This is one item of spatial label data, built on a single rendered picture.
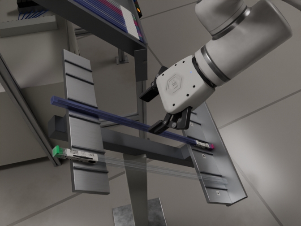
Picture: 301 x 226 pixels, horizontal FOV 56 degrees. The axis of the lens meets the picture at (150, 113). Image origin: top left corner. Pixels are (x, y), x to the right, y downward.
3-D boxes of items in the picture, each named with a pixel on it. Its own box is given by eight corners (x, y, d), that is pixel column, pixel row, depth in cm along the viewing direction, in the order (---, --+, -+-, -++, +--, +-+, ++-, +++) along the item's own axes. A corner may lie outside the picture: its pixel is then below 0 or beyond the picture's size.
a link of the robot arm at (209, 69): (198, 36, 54) (186, 45, 56) (215, 68, 49) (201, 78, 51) (220, 55, 60) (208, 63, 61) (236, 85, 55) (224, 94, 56)
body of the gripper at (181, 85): (190, 42, 56) (150, 76, 61) (208, 80, 50) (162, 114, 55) (210, 58, 61) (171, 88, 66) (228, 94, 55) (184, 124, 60)
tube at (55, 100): (208, 146, 85) (212, 144, 85) (210, 150, 85) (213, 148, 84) (50, 98, 53) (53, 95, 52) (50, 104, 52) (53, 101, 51)
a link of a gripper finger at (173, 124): (169, 111, 57) (146, 128, 60) (174, 124, 55) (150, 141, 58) (179, 116, 59) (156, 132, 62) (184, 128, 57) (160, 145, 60)
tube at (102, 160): (52, 157, 46) (56, 154, 45) (52, 149, 46) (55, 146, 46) (224, 184, 78) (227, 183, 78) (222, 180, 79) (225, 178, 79)
